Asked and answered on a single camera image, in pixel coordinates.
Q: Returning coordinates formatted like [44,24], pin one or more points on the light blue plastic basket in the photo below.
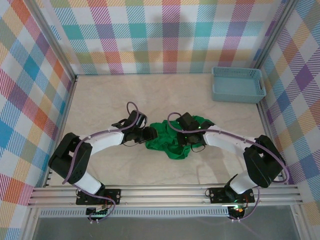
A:
[240,85]

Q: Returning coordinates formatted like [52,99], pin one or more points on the grey translucent panel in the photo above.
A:
[162,228]

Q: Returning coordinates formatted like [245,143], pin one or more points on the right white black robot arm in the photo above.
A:
[225,142]

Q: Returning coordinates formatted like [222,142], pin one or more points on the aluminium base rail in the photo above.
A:
[162,193]

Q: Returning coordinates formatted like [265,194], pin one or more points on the aluminium corner post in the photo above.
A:
[52,37]
[275,32]

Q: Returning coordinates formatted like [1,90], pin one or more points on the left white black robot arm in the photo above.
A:
[105,140]

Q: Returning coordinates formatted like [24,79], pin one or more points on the green t-shirt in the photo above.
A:
[162,130]

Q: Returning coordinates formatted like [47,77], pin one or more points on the aluminium side rail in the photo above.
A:
[267,125]
[65,112]

